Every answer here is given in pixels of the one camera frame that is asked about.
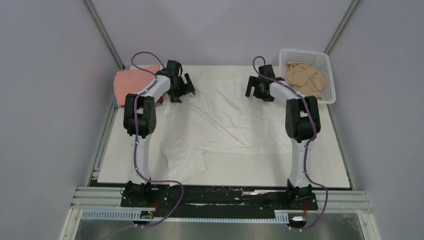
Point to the aluminium frame rail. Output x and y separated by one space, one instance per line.
334 201

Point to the white slotted cable duct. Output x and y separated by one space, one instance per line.
137 215

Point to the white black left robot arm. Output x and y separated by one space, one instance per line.
140 121

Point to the red folded t-shirt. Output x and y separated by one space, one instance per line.
160 101

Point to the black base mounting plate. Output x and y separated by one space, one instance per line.
207 201

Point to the white plastic laundry basket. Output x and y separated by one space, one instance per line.
319 60

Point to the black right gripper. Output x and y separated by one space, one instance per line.
254 82

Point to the pink folded t-shirt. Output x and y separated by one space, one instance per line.
132 81

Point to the beige crumpled t-shirt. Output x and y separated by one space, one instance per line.
305 79

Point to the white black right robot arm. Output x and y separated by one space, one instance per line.
302 124

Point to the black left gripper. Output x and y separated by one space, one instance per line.
187 89

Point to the white t-shirt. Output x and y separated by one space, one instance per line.
220 119

